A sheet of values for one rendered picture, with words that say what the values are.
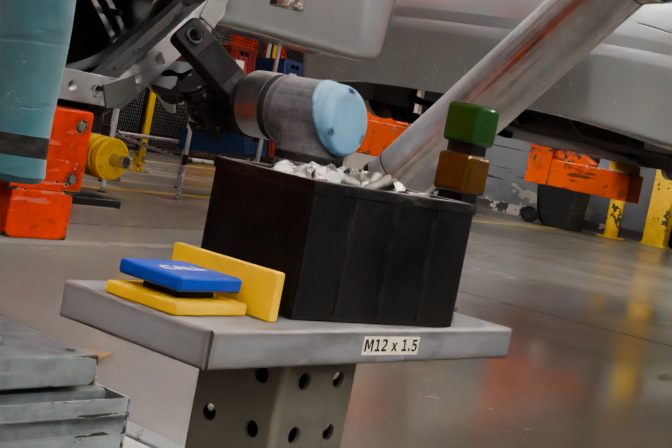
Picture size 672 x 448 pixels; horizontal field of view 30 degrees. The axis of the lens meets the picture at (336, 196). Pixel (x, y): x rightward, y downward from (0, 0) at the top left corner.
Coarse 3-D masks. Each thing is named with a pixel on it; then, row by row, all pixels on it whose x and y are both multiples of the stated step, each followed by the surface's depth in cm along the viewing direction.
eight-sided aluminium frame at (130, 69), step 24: (192, 0) 178; (216, 0) 178; (168, 24) 178; (120, 48) 174; (144, 48) 172; (168, 48) 173; (72, 72) 161; (96, 72) 171; (120, 72) 168; (144, 72) 171; (72, 96) 162; (96, 96) 165; (120, 96) 168
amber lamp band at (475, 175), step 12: (444, 156) 126; (456, 156) 125; (468, 156) 124; (444, 168) 126; (456, 168) 125; (468, 168) 124; (480, 168) 126; (444, 180) 126; (456, 180) 125; (468, 180) 124; (480, 180) 126; (456, 192) 125; (468, 192) 125; (480, 192) 127
